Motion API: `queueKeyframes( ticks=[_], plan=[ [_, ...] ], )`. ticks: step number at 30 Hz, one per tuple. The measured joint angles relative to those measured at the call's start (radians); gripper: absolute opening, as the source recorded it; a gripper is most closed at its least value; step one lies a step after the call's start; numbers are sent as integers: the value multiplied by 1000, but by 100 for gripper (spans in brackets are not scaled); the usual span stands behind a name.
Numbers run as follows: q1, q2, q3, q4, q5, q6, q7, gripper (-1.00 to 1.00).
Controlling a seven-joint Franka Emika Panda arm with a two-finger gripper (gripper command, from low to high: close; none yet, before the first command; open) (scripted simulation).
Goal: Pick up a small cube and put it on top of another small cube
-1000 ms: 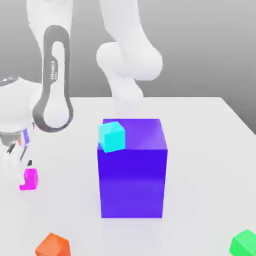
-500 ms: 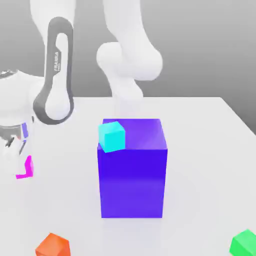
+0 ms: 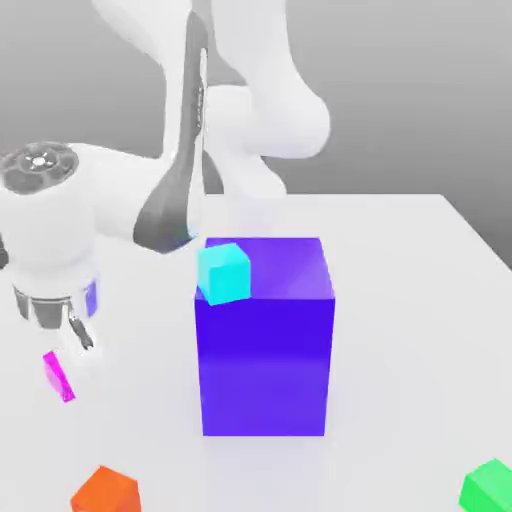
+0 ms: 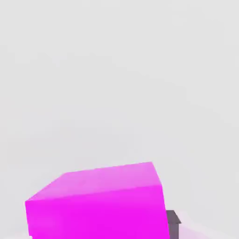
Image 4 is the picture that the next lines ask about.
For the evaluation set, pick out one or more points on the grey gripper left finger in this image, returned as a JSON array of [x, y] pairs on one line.
[[22, 236]]

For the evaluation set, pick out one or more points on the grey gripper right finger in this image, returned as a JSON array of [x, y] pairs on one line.
[[174, 224]]

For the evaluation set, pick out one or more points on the small magenta cube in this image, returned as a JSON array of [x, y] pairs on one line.
[[97, 209]]

